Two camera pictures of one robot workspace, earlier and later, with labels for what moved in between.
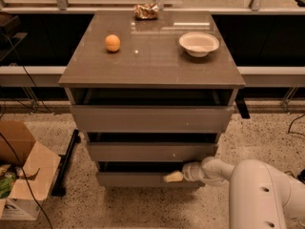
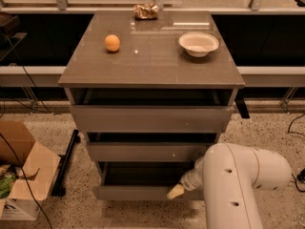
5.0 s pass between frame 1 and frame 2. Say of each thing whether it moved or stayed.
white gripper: moved
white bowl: stayed
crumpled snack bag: stayed
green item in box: stayed
